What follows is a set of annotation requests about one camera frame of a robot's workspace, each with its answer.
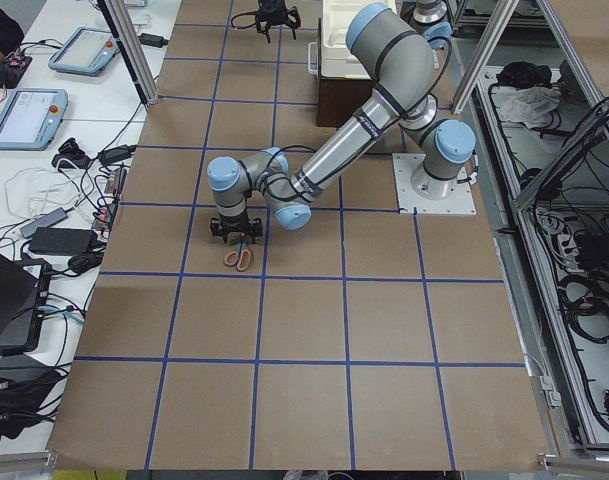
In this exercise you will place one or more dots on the teach pendant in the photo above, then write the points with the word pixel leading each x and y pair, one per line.
pixel 87 52
pixel 31 118

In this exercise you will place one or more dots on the white foam tray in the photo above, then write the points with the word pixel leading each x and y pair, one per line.
pixel 329 56

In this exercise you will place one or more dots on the upper teach pendant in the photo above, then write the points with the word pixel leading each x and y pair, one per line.
pixel 87 52

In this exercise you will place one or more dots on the black power adapter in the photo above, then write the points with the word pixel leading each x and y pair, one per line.
pixel 62 241

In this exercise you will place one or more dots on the black laptop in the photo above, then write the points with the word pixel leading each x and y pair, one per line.
pixel 24 289

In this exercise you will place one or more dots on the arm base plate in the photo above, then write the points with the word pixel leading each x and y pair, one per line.
pixel 419 193

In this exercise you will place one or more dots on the lower teach pendant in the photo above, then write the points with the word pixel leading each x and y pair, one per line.
pixel 31 118

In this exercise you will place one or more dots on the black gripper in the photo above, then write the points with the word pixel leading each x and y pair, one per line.
pixel 215 229
pixel 275 10

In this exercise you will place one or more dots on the grey orange scissors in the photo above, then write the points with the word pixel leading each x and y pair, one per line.
pixel 240 257

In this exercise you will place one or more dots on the dark wooden drawer cabinet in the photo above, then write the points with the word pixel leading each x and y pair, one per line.
pixel 339 98

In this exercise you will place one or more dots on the aluminium frame post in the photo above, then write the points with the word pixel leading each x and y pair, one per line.
pixel 123 31

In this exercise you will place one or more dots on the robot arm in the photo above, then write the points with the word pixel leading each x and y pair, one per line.
pixel 400 61
pixel 427 17

